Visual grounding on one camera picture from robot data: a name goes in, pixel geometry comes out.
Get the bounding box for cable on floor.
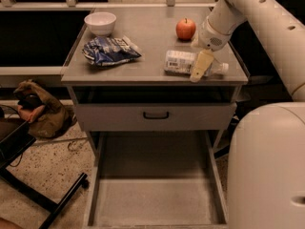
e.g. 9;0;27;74
31;136;93;153

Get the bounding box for brown bag on floor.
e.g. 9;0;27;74
13;80;72;138

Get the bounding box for red apple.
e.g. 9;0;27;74
175;18;196;40

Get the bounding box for grey drawer cabinet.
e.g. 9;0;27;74
62;7;248;150

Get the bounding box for black stand frame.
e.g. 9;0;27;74
0;117;89;229

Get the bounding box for closed drawer with black handle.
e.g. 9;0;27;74
74;103;236;132

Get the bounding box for white bowl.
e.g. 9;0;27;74
84;12;116;36

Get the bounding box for blue chip bag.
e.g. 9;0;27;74
82;36;141;67

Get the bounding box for open grey drawer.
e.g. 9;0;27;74
83;131;228;229

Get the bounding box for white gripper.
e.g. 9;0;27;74
190;18;231;82

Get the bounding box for blue label plastic bottle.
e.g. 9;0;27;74
164;51;229;76

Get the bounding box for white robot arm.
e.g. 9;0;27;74
198;0;305;229

